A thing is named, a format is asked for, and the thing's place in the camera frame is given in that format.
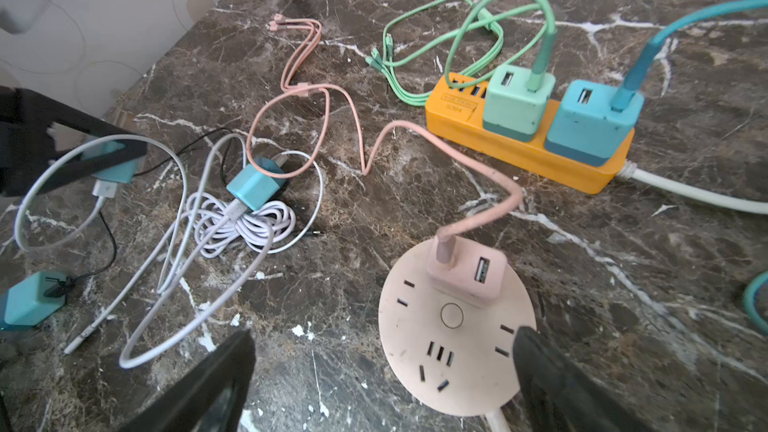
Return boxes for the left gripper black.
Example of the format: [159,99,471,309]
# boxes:
[1,86,147,197]

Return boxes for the pink charger adapter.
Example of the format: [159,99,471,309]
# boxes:
[427,236,508,308]

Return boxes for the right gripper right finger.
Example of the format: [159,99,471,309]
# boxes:
[512,326,651,432]

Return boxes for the light green charger adapter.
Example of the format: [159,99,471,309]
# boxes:
[482,65,556,142]

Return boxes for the white power cable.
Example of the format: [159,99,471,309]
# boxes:
[617,158,768,216]

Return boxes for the thin black cable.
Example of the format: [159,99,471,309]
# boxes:
[44,127,232,298]

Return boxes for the long white usb cable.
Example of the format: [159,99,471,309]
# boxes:
[13,133,325,370]

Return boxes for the pink cable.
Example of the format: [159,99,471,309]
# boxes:
[245,13,526,265]

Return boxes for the orange power strip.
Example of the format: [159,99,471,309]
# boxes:
[425,81,634,194]

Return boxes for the round beige power socket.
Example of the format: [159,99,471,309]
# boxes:
[378,239,536,417]

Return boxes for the teal charger adapter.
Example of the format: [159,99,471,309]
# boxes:
[544,80,645,167]

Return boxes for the white thin cable bundle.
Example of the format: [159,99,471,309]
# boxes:
[179,191,297,259]

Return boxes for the teal charger cable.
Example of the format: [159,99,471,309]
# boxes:
[610,0,768,112]

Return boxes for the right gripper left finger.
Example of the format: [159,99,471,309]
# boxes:
[122,331,256,431]

